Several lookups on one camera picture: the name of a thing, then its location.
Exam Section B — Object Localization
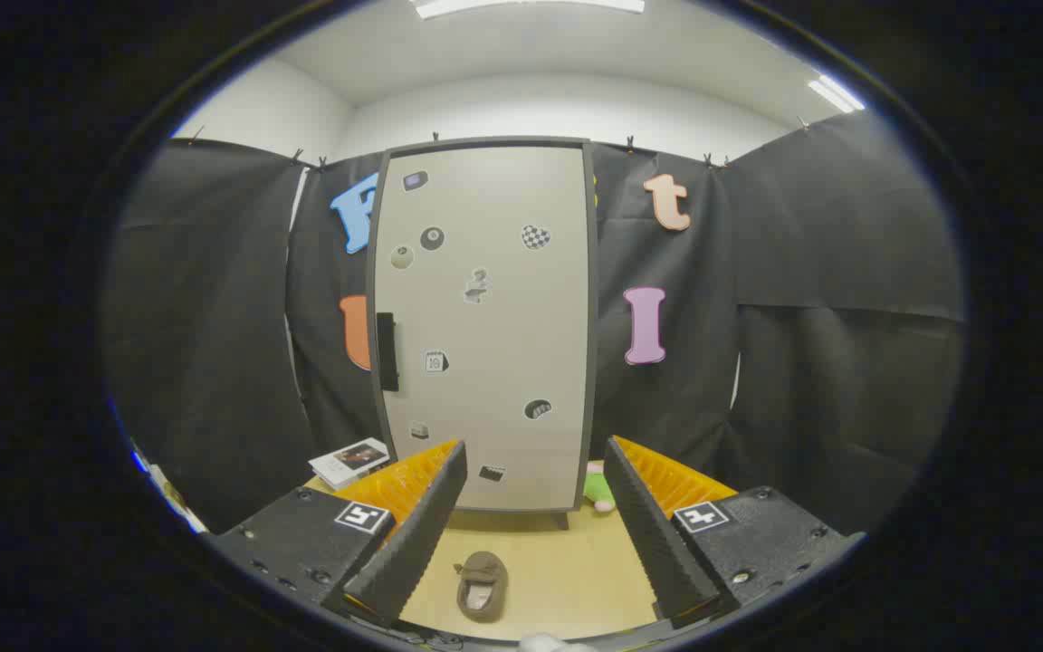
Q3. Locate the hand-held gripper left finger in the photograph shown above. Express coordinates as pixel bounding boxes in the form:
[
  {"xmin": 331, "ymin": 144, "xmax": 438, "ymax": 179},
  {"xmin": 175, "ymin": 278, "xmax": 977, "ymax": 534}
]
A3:
[{"xmin": 200, "ymin": 439, "xmax": 469, "ymax": 630}]

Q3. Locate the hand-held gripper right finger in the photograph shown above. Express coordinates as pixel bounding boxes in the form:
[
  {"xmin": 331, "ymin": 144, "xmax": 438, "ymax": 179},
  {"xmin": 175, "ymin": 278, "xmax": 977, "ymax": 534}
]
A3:
[{"xmin": 603, "ymin": 436, "xmax": 866, "ymax": 630}]

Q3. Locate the brown fuzzy shoe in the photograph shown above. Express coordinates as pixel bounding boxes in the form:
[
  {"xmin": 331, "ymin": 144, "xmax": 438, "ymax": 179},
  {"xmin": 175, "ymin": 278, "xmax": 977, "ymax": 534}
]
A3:
[{"xmin": 455, "ymin": 551, "xmax": 510, "ymax": 624}]

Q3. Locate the grey shoe cabinet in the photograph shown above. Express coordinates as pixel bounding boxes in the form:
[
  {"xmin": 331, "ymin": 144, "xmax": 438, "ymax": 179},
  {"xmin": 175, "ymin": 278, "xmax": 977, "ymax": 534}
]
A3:
[{"xmin": 366, "ymin": 136, "xmax": 601, "ymax": 531}]

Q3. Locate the grey shoe cabinet door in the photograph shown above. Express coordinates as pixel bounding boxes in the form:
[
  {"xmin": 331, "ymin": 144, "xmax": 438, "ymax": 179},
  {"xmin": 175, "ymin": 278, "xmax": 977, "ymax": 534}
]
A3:
[{"xmin": 373, "ymin": 145, "xmax": 593, "ymax": 513}]

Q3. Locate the green and pink plush toy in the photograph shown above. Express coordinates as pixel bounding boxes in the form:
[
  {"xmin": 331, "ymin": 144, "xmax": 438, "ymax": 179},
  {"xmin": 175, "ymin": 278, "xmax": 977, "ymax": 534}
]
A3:
[{"xmin": 583, "ymin": 460, "xmax": 617, "ymax": 514}]

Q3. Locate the white book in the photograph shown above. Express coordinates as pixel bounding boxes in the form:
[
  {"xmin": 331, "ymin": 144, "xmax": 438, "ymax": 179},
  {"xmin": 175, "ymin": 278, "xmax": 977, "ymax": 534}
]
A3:
[{"xmin": 309, "ymin": 437, "xmax": 391, "ymax": 491}]

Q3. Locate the white device with dark knobs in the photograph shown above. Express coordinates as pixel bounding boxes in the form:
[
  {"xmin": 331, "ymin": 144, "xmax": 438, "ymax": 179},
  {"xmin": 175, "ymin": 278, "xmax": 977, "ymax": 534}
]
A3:
[{"xmin": 148, "ymin": 462, "xmax": 210, "ymax": 535}]

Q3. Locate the black backdrop cloth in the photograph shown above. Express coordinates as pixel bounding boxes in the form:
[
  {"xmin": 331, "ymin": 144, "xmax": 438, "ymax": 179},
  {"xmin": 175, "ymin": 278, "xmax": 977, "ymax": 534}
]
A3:
[{"xmin": 103, "ymin": 110, "xmax": 966, "ymax": 535}]

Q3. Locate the long ceiling light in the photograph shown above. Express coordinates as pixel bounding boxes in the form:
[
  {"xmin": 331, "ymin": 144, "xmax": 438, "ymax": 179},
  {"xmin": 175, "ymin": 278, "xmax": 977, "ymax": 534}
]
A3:
[{"xmin": 413, "ymin": 0, "xmax": 646, "ymax": 19}]

